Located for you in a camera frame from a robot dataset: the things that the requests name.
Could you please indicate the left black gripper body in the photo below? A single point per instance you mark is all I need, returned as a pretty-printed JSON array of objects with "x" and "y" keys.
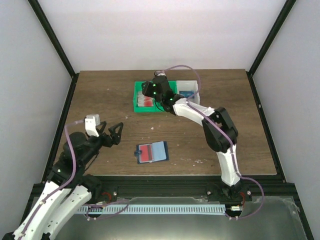
[{"x": 108, "y": 143}]

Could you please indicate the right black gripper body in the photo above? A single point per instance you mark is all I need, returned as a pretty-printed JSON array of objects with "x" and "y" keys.
[{"x": 148, "y": 93}]

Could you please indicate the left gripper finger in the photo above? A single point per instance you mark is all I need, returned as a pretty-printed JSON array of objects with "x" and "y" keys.
[
  {"x": 115, "y": 133},
  {"x": 102, "y": 126}
]

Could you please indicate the red card with stripe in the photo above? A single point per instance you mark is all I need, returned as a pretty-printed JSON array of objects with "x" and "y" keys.
[{"x": 145, "y": 153}]

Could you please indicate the blue leather card holder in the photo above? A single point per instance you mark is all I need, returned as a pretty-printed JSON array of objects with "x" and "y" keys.
[{"x": 160, "y": 152}]

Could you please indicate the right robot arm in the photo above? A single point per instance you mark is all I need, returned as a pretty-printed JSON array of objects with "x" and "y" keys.
[{"x": 219, "y": 130}]

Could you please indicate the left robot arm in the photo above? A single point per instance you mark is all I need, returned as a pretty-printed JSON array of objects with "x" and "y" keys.
[{"x": 57, "y": 203}]

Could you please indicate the red white card in bin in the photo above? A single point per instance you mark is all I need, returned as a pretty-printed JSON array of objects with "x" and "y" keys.
[{"x": 144, "y": 101}]

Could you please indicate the blue card in bin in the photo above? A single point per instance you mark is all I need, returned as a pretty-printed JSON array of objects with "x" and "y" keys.
[{"x": 187, "y": 94}]

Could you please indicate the green double storage bin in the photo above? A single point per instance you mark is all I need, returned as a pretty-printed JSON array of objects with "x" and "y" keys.
[{"x": 161, "y": 104}]

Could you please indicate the white storage bin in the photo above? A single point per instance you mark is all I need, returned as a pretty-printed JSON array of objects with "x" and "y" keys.
[{"x": 188, "y": 88}]

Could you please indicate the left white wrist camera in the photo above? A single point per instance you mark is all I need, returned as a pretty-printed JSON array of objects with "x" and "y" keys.
[{"x": 91, "y": 122}]

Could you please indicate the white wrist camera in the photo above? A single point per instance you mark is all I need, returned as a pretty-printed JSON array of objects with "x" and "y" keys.
[
  {"x": 91, "y": 122},
  {"x": 160, "y": 73}
]

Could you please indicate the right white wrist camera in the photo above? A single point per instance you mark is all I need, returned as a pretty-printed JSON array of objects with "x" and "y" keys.
[{"x": 160, "y": 73}]

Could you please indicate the black aluminium frame rail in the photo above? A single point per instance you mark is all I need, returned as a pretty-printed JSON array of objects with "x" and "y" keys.
[{"x": 112, "y": 188}]

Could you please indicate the light blue slotted cable duct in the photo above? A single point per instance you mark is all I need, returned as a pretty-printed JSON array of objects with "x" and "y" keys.
[{"x": 155, "y": 209}]

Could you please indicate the left black frame post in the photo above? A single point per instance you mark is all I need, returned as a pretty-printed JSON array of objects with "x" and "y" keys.
[{"x": 41, "y": 16}]

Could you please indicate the black frame post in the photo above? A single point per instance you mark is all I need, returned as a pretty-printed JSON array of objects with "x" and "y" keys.
[
  {"x": 277, "y": 25},
  {"x": 41, "y": 16}
]

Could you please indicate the right black frame post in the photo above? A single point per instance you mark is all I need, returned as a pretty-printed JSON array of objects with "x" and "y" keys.
[{"x": 277, "y": 25}]

